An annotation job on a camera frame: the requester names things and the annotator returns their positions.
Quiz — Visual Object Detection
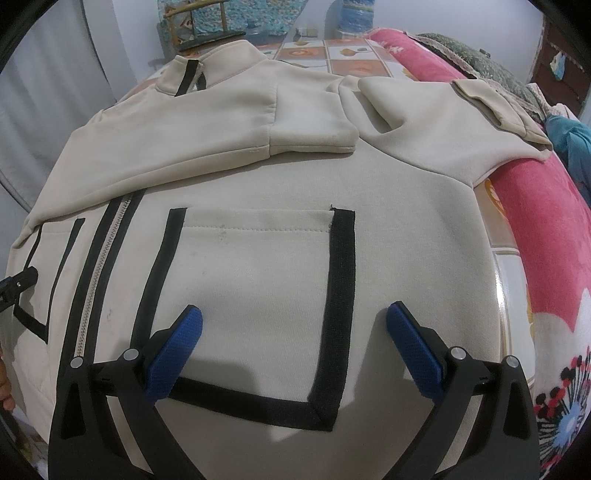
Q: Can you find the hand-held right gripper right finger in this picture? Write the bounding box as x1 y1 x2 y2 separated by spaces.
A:
383 301 541 480

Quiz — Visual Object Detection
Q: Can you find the white curtain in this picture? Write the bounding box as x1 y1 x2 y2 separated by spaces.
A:
0 0 153 205

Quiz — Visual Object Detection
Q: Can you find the blue patterned hanging cloth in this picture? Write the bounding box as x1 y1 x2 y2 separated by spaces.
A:
157 0 308 36

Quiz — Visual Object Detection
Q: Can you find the cream zip jacket black trim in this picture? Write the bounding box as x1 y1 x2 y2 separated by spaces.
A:
9 39 555 480

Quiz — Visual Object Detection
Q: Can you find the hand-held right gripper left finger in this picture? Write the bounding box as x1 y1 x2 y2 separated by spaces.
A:
48 305 206 480

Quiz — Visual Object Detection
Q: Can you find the olive patterned pillow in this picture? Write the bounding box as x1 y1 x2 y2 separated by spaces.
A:
416 32 548 123

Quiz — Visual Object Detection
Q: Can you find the pink floral blanket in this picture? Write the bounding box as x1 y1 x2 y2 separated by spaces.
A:
369 27 591 468

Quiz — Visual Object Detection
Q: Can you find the person's left hand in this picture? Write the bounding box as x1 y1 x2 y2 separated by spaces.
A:
0 348 16 412

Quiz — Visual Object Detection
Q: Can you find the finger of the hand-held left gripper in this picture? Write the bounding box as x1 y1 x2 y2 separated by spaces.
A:
0 267 40 309

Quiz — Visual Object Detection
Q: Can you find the wooden chair dark seat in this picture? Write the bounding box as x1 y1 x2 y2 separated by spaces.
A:
164 0 248 52

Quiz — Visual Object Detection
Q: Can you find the brown wooden door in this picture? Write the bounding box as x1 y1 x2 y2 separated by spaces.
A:
531 18 585 116

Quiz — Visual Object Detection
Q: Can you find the blue printed cloth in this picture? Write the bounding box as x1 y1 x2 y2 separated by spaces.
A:
545 115 591 186

